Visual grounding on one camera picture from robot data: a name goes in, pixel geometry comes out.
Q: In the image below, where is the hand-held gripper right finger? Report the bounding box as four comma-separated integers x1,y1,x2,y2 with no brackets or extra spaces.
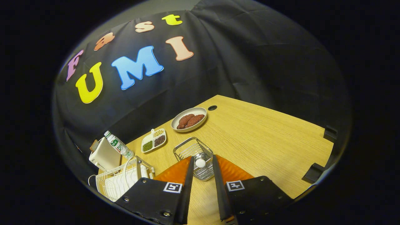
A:
212,154,294,225

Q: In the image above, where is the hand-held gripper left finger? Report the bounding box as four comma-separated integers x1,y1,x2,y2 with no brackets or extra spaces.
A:
115,156,195,225

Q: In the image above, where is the spoon with red checked handle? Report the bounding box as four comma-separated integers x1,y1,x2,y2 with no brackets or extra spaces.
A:
194,152,207,168

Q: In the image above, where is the metal wire basket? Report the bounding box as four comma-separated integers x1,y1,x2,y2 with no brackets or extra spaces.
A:
173,137,216,182

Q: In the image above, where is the white wire dish rack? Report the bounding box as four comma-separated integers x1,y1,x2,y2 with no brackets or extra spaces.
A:
88,156,155,202

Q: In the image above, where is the small beige dish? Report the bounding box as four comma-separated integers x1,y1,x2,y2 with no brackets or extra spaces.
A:
171,107,208,133

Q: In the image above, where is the white divided tray with beans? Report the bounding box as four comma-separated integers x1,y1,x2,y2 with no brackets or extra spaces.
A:
141,128,167,153

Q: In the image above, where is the brown meat patty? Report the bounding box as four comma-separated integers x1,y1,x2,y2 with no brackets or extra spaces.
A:
177,114,195,130
185,114,205,128

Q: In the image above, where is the white bottle with green label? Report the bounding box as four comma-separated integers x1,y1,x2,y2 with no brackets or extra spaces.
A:
104,131,135,160

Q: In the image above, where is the white toaster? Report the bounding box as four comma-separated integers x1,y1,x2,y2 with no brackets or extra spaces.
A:
89,137,122,172

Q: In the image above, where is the black backdrop cloth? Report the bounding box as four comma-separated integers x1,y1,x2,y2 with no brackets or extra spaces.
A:
52,0,352,188

